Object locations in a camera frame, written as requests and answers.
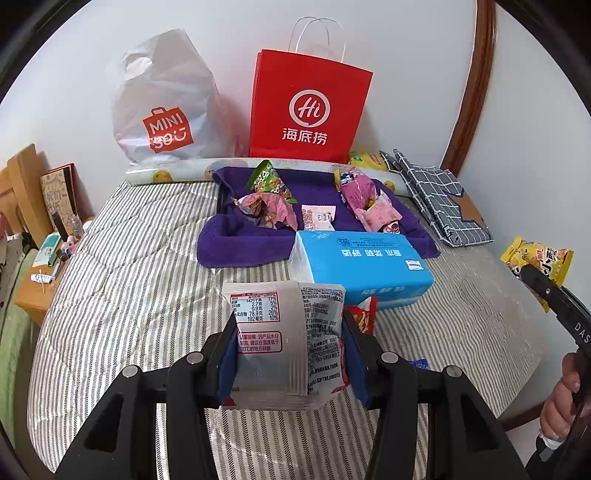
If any purple towel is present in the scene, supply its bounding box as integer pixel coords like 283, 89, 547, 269
197, 166, 439, 268

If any white plastic shopping bag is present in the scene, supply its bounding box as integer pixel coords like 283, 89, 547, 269
104, 28, 232, 164

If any grey checked cloth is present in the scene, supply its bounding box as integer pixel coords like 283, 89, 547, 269
379, 148, 494, 248

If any blue tissue box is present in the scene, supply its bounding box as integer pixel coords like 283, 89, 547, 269
288, 230, 435, 309

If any red snack packet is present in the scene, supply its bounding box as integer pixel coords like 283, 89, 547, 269
344, 296, 379, 337

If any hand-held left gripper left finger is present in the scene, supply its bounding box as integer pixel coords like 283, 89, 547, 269
55, 318, 241, 480

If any wooden door frame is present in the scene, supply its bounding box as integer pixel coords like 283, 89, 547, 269
438, 0, 496, 174

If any brown cardboard piece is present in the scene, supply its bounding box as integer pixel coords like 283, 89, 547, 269
457, 189, 489, 229

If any rolled fruit print mat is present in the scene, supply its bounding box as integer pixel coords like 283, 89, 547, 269
124, 156, 411, 197

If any teal box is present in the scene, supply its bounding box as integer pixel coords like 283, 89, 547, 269
34, 232, 63, 268

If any green cloth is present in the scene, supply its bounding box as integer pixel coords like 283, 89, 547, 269
0, 300, 29, 425

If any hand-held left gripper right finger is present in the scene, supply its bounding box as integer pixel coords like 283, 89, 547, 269
342, 318, 532, 480

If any red paper shopping bag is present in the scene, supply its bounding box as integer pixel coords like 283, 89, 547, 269
248, 17, 374, 164

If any small pink snack packet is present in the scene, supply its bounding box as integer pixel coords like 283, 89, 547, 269
301, 204, 336, 232
364, 202, 400, 232

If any person's right forearm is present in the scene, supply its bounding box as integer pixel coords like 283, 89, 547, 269
526, 436, 571, 480

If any green snack packet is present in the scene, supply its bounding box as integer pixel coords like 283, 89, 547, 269
245, 159, 298, 204

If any person's right hand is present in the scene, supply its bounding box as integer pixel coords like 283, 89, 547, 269
540, 353, 586, 446

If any large pink snack packet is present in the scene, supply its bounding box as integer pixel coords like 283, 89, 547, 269
231, 191, 298, 230

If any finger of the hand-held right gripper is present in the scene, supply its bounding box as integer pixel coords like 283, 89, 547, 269
521, 264, 568, 315

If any yellow snack packet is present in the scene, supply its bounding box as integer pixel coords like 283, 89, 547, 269
501, 237, 574, 286

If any silver backed snack packet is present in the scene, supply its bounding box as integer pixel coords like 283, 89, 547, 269
222, 279, 354, 412

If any yellow snack bag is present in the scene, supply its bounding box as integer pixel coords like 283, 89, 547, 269
347, 151, 389, 171

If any pink snack packet purple top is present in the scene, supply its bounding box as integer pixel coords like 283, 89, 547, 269
335, 167, 384, 213

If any wooden bed frame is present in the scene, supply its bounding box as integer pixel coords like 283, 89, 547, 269
499, 399, 555, 432

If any patterned notebook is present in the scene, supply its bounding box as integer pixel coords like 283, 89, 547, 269
39, 162, 81, 234

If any wooden bedside table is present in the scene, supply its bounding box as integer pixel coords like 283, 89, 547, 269
14, 240, 75, 326

